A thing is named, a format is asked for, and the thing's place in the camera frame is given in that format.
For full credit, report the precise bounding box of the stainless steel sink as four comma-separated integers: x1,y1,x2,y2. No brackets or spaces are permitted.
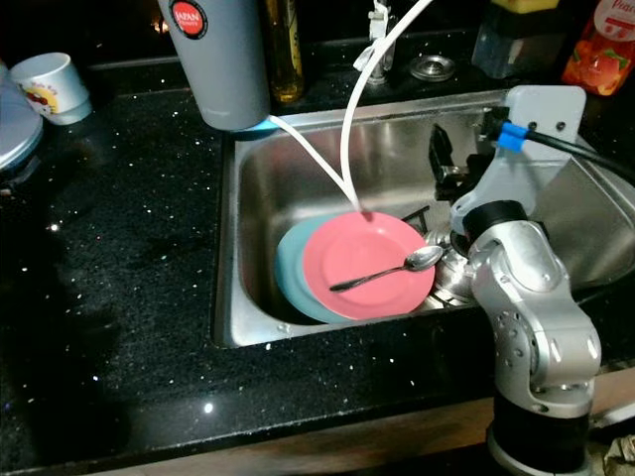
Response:
212,88,635,349

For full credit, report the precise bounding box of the silver metal spoon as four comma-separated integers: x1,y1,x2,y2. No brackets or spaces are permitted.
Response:
328,245,446,295

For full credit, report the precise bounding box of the round steel sink cap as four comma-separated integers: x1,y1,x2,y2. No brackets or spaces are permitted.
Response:
408,54,458,83

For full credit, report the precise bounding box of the stainless steel pot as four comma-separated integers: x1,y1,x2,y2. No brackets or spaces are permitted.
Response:
421,223,479,307

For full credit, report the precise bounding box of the pink plate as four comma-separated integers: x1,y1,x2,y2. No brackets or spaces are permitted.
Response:
302,210,439,321

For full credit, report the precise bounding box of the dark sponge holder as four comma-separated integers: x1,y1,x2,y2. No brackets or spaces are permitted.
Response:
470,5,572,81

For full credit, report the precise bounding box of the white cloth tie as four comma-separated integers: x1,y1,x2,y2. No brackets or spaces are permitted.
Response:
353,0,394,76

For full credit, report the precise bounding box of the yellow red sponge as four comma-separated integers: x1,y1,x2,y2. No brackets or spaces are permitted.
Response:
490,0,572,16

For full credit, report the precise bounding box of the orange peach soap pump bottle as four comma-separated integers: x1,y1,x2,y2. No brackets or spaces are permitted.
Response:
560,0,635,98

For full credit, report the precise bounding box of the white printed cup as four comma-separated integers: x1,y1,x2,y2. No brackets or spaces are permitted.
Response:
9,52,94,128

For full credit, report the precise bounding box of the yellow oil bottle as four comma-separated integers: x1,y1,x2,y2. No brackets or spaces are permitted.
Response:
265,0,307,106

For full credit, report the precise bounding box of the light blue plate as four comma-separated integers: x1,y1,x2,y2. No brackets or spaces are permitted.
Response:
275,217,345,326

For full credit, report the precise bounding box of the grey water filter canister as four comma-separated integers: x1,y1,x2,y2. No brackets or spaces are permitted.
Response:
156,0,275,136

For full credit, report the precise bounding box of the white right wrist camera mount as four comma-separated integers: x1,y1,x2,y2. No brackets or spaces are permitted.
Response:
448,84,589,240

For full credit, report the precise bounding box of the black cable with blue tape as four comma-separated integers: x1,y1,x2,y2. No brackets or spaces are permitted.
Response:
480,103,635,185

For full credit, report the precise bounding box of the thick white hose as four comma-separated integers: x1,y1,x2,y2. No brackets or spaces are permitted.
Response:
339,0,438,212

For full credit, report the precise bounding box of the thin white hose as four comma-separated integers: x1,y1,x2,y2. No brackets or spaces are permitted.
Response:
267,113,364,212

